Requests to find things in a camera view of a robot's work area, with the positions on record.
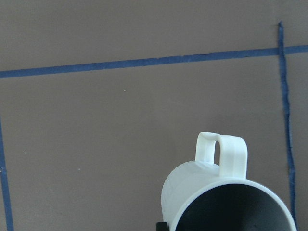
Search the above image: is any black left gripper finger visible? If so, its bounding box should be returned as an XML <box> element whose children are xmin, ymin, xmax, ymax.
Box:
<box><xmin>156</xmin><ymin>222</ymin><xmax>168</xmax><ymax>231</ymax></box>

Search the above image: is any white ribbed cup with handle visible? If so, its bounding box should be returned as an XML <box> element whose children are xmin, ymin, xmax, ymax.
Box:
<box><xmin>161</xmin><ymin>132</ymin><xmax>296</xmax><ymax>231</ymax></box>

